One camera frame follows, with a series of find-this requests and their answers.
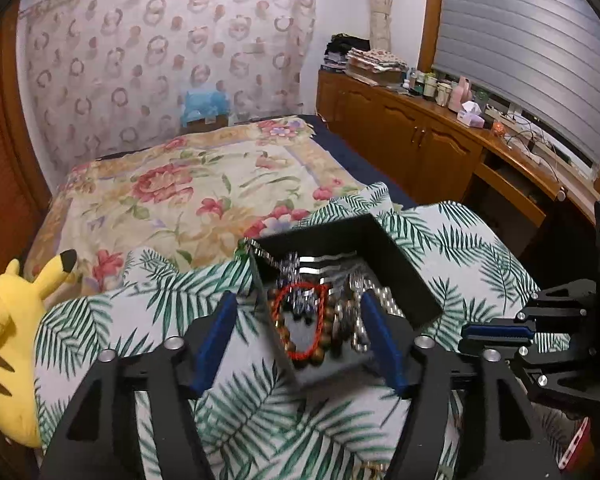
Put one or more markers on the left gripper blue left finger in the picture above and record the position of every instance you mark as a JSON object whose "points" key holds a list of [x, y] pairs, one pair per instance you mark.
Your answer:
{"points": [[211, 337]]}

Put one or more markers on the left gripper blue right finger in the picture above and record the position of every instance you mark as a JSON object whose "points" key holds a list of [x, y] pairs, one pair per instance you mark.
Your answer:
{"points": [[388, 356]]}

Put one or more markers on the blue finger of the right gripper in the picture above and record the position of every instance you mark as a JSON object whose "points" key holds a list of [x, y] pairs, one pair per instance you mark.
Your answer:
{"points": [[506, 348], [515, 331]]}

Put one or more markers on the black jewelry box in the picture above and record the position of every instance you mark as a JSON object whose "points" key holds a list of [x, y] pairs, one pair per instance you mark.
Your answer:
{"points": [[319, 338]]}

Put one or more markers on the palm leaf print cloth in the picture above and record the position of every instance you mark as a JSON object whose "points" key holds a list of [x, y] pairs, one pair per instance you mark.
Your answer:
{"points": [[296, 396]]}

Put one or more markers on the floral bed cover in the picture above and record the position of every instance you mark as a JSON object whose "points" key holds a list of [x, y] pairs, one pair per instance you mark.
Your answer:
{"points": [[192, 199]]}

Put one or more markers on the wooden sideboard cabinet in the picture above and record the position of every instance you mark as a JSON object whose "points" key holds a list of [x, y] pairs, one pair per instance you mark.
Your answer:
{"points": [[432, 156]]}

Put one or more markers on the yellow Pikachu plush toy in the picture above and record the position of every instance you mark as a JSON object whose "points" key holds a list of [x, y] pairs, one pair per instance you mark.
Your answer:
{"points": [[21, 310]]}

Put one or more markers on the pink tissue box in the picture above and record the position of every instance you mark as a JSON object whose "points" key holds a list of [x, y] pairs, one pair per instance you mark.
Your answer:
{"points": [[469, 115]]}

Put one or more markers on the blue plush toy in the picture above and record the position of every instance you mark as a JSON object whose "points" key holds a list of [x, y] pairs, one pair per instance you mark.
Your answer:
{"points": [[201, 105]]}

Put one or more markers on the brown louvered wardrobe door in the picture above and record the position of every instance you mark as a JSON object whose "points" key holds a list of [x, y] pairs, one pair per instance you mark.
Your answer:
{"points": [[24, 193]]}

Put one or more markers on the bottles on sideboard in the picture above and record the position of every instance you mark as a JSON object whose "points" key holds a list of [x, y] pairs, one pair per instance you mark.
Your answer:
{"points": [[445, 93]]}

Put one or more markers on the circle patterned curtain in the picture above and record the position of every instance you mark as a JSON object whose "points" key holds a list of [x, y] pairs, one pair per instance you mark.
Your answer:
{"points": [[111, 76]]}

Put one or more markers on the stack of folded clothes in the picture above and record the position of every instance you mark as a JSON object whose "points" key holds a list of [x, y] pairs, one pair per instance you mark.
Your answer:
{"points": [[353, 56]]}

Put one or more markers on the grey window blind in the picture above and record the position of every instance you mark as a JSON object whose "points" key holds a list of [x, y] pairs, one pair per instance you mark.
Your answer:
{"points": [[543, 55]]}

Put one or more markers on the beige side curtain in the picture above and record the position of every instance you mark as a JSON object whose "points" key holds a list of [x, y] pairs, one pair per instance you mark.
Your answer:
{"points": [[381, 5]]}

